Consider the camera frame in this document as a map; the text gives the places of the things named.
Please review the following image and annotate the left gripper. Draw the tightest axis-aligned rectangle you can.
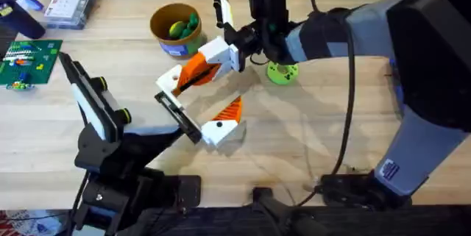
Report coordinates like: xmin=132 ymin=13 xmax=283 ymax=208
xmin=116 ymin=64 xmax=247 ymax=149

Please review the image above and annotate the right wrist black plate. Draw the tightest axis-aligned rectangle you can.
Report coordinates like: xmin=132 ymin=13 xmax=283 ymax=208
xmin=211 ymin=0 xmax=236 ymax=29

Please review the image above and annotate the wrist black plate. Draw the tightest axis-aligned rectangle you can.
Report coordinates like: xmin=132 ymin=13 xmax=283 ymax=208
xmin=211 ymin=0 xmax=236 ymax=29
xmin=57 ymin=51 xmax=132 ymax=143

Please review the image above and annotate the green disc with holes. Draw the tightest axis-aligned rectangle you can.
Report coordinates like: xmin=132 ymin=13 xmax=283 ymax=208
xmin=266 ymin=60 xmax=300 ymax=86

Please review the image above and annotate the left wrist black plate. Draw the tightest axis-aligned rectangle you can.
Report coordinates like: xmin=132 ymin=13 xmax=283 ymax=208
xmin=57 ymin=51 xmax=132 ymax=143

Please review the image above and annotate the clear plastic parts box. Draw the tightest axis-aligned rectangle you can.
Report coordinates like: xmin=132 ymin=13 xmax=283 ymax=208
xmin=43 ymin=0 xmax=99 ymax=31

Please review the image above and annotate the green board with blocks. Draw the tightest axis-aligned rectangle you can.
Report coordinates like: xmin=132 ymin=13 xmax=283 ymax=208
xmin=0 ymin=39 xmax=64 ymax=92

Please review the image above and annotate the dark blue cylinder tool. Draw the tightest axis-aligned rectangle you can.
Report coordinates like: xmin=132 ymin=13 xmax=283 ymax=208
xmin=0 ymin=0 xmax=47 ymax=40

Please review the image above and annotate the patterned cloth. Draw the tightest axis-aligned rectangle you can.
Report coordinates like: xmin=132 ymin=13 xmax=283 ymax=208
xmin=0 ymin=209 xmax=73 ymax=236

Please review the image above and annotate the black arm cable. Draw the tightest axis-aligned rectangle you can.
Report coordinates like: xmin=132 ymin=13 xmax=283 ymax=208
xmin=294 ymin=0 xmax=356 ymax=207

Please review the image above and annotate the black rail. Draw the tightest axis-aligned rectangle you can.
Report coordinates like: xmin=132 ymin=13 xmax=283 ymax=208
xmin=69 ymin=187 xmax=471 ymax=236

